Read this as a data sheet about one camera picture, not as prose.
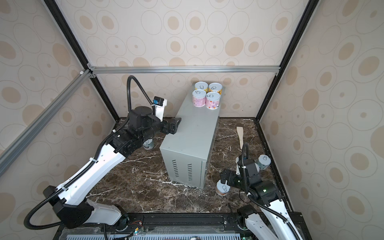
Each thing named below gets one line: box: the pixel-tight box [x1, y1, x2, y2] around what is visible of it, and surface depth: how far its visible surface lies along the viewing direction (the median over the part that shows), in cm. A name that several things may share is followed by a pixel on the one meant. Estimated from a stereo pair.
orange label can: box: [208, 82, 223, 95], surface depth 82 cm
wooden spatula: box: [236, 126, 244, 150], surface depth 115 cm
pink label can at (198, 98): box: [192, 89, 207, 108], surface depth 78 cm
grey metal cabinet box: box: [159, 86, 225, 190], surface depth 69 cm
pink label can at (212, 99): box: [205, 91, 221, 110], surface depth 77 cm
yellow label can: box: [194, 81, 209, 93], surface depth 83 cm
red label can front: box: [215, 179, 231, 197], surface depth 81 cm
